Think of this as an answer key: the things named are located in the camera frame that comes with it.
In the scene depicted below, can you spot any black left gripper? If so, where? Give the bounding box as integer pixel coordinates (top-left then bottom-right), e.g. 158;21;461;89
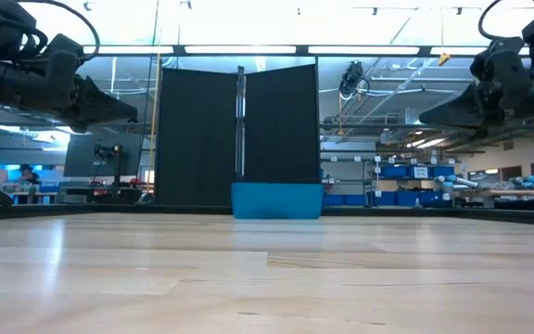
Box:
46;69;139;135

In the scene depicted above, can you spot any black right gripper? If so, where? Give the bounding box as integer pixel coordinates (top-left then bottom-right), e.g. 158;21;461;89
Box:
418;82;534;138

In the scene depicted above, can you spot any large dark display screen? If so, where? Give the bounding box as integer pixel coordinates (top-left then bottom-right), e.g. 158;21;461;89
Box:
62;133;144;178

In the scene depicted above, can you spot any yellow hanging tag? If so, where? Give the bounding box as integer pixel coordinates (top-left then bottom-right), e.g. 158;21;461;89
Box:
437;28;452;67

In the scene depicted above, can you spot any person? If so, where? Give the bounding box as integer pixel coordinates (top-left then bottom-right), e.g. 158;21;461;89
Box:
16;163;42;205

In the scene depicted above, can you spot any wooden workbench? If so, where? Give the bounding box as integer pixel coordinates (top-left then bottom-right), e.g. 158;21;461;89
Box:
454;187;534;199

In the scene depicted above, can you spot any black folding partition screen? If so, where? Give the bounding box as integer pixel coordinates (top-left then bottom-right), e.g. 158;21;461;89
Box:
155;63;322;208

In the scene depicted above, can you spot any black hanging ceiling device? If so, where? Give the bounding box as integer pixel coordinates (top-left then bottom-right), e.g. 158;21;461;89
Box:
338;59;371;98

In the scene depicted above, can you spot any metal storage shelf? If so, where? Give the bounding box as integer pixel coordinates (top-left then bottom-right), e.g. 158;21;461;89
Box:
321;155;464;208

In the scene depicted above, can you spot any blue plastic bin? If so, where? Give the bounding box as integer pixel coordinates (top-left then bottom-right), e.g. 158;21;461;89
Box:
231;182;325;220

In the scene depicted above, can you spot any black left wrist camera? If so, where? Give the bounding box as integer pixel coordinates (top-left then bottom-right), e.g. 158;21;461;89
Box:
39;32;88;71

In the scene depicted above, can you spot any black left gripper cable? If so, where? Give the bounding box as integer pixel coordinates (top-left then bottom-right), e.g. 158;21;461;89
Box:
16;0;102;61

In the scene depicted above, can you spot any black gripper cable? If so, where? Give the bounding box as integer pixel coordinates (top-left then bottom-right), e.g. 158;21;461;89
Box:
477;0;534;43
16;0;102;61

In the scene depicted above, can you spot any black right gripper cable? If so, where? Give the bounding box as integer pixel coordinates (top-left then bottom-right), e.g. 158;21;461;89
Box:
477;0;534;43

